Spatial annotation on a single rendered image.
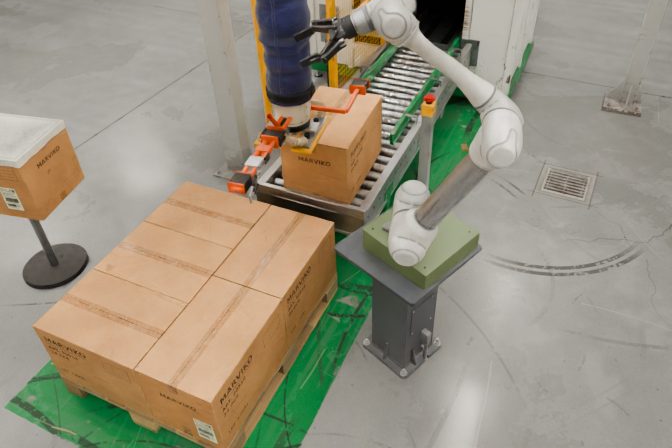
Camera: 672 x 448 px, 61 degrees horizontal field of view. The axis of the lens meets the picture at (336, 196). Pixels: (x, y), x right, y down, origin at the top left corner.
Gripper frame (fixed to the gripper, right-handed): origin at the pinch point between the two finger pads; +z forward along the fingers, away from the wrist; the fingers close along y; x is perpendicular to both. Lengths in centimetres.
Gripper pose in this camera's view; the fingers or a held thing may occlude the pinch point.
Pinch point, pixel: (300, 50)
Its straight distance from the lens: 204.2
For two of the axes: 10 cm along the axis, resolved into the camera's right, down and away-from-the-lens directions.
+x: -3.8, -4.8, -7.9
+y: -1.9, -8.0, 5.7
